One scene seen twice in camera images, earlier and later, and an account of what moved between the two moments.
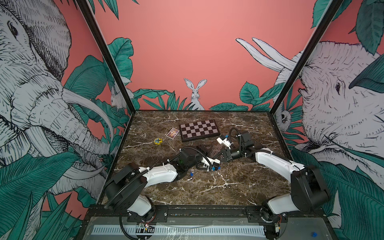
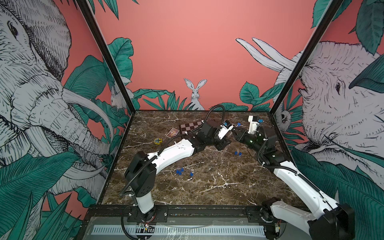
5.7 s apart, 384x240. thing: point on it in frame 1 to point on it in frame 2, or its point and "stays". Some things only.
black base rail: [204, 215] stays
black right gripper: [227, 155] to [243, 135]
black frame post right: [327, 20] stays
